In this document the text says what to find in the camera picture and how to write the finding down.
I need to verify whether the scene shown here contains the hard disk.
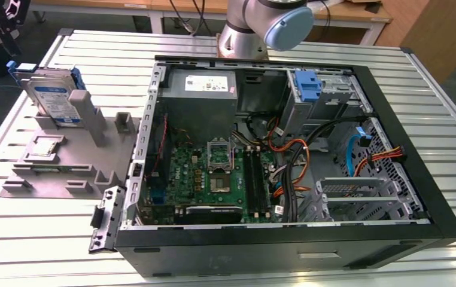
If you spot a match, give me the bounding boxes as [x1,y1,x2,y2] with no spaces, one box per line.
[6,60,88,126]

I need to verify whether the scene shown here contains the blue data wire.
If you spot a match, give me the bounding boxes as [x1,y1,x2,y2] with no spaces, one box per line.
[346,124,373,178]

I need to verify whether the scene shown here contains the disk power wire with connector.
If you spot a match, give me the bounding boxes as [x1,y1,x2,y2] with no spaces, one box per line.
[354,145,408,178]

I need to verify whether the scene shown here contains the metal disk bay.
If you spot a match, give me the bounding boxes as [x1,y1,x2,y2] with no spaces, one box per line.
[314,176,417,224]

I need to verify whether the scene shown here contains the silver CPU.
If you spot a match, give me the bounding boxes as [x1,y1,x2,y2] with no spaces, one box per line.
[27,138,60,157]

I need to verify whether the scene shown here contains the grey parts rack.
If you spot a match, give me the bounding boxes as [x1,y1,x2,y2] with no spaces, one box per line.
[0,89,143,200]

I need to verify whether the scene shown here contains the green RAM stick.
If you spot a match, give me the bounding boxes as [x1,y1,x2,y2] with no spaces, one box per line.
[31,166,74,175]

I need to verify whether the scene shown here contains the grey power supply unit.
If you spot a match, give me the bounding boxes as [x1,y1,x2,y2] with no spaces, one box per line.
[158,68,240,141]

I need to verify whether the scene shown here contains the green motherboard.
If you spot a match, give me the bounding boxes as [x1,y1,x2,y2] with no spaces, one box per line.
[138,136,289,225]

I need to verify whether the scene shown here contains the metal socket cover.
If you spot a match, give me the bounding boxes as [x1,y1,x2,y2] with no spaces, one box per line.
[205,137,237,175]

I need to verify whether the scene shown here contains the blue expansion slot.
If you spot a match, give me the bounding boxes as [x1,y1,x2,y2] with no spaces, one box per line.
[150,184,167,207]

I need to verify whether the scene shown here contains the locking lever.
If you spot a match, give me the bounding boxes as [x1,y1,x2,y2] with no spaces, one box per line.
[230,139,240,178]

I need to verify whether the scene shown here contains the CPU socket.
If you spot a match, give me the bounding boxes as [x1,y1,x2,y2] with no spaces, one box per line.
[209,175,233,194]

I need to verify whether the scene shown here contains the blue plastic drive latch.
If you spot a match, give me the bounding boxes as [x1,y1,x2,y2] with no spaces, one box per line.
[294,70,324,103]

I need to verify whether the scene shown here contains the metal drive cage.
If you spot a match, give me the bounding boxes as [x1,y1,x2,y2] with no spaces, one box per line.
[282,69,373,139]

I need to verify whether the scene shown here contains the black graphics card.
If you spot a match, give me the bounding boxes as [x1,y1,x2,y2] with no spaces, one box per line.
[174,204,245,225]

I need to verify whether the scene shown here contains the RAM slot white clips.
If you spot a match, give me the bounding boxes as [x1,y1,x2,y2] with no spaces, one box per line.
[257,146,273,217]
[248,146,262,217]

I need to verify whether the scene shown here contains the black PC case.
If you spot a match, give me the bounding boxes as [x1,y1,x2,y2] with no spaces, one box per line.
[114,54,456,279]

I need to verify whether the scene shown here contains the wooden cabinet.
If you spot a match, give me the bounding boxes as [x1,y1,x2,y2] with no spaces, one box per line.
[377,0,456,86]

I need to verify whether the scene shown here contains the white frame wooden desk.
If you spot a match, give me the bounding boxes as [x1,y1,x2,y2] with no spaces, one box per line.
[23,0,165,34]
[163,0,395,46]

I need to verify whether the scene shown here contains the black hanging cable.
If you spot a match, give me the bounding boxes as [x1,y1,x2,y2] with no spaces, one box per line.
[169,0,213,37]

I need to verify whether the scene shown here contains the thin red wire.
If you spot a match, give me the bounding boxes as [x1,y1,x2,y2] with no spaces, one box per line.
[147,113,170,178]

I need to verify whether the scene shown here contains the yellow black power wires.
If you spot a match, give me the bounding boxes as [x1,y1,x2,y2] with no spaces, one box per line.
[230,130,270,148]

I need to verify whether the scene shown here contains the orange red wire bundle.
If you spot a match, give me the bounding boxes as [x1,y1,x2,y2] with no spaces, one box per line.
[266,115,313,199]

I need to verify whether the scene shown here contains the white grey wires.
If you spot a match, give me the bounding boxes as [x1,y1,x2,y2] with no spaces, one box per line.
[269,164,293,184]

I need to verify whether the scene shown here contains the thick black cable bundle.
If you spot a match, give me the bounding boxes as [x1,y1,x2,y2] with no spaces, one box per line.
[282,115,369,224]

